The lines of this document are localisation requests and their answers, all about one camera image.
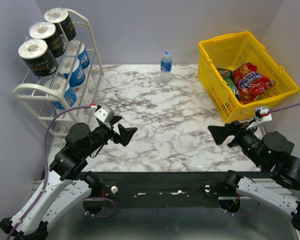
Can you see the blue sea monsters roll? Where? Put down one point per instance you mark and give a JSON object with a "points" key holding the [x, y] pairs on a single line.
{"points": [[76, 48]]}

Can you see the red snack bag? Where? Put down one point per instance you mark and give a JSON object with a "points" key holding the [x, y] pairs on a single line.
{"points": [[250, 83]]}

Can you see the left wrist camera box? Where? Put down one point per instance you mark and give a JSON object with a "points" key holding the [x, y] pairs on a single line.
{"points": [[102, 113]]}

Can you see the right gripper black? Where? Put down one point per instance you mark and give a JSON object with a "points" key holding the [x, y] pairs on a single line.
{"points": [[219, 133]]}

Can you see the floral roll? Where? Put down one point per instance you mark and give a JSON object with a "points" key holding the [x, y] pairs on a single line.
{"points": [[83, 98], [79, 113], [89, 83]]}

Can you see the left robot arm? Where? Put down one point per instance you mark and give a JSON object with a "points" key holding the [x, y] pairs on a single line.
{"points": [[60, 170]]}

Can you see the white metal shelf rack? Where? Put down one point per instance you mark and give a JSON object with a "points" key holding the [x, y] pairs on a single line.
{"points": [[46, 96]]}

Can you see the clear water bottle blue label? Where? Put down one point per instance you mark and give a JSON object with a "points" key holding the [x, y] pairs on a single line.
{"points": [[166, 67]]}

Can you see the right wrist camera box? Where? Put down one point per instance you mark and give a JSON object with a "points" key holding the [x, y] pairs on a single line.
{"points": [[262, 115]]}

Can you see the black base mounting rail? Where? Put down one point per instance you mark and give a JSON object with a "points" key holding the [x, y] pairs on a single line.
{"points": [[133, 190]]}

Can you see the green snack bag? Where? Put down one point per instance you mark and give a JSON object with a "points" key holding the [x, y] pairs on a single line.
{"points": [[226, 75]]}

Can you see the yellow plastic shopping basket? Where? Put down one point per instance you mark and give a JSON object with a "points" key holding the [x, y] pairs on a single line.
{"points": [[230, 51]]}

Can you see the black roll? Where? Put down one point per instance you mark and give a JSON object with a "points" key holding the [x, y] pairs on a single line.
{"points": [[47, 31], [38, 57], [61, 19]]}

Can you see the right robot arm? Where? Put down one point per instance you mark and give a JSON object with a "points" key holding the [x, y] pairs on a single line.
{"points": [[272, 154]]}

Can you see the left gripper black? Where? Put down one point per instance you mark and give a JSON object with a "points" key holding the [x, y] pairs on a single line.
{"points": [[126, 133]]}

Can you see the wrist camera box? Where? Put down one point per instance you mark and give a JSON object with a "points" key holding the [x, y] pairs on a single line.
{"points": [[262, 115], [102, 113]]}

